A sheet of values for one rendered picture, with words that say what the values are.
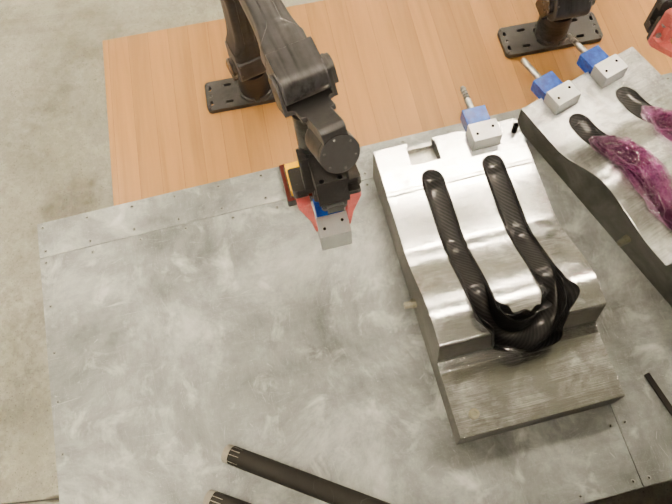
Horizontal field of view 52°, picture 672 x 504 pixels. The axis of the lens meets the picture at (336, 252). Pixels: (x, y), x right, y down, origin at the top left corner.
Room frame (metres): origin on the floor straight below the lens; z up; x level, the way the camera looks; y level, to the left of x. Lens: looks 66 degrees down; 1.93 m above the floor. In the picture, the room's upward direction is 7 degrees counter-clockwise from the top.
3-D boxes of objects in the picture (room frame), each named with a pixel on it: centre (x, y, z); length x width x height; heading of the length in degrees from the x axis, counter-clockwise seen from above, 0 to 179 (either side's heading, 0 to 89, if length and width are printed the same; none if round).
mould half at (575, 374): (0.41, -0.25, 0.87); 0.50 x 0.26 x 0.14; 8
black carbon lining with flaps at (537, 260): (0.42, -0.26, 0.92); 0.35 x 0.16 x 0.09; 8
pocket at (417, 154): (0.62, -0.17, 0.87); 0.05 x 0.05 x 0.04; 8
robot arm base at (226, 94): (0.86, 0.12, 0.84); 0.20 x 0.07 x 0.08; 95
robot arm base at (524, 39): (0.91, -0.48, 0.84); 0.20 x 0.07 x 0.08; 95
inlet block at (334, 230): (0.52, 0.01, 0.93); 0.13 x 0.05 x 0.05; 8
